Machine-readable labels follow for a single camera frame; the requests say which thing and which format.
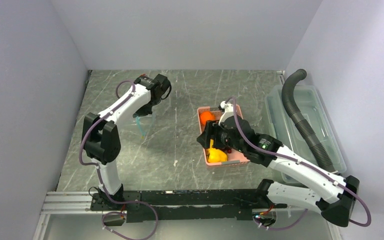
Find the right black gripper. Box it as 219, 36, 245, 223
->
196, 119, 246, 153

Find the orange fruit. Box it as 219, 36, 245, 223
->
199, 111, 216, 127

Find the pink perforated plastic basket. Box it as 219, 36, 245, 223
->
197, 106, 250, 167

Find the clear zip bag blue zipper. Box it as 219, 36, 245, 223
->
134, 112, 156, 139

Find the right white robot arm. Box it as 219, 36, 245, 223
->
196, 116, 360, 227

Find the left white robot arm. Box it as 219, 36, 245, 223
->
78, 74, 172, 210

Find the yellow lemon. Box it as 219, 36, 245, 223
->
206, 139, 214, 150

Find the clear plastic storage bin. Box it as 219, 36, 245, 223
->
265, 85, 347, 175

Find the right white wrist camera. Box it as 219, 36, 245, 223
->
218, 101, 234, 126

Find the grey corrugated hose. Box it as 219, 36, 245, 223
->
281, 68, 340, 174

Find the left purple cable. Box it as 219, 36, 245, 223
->
79, 80, 160, 240

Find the purple cable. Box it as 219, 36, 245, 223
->
79, 80, 160, 240
225, 96, 372, 228

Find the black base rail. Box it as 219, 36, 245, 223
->
90, 189, 286, 223

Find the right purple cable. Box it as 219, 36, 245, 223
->
225, 96, 372, 228

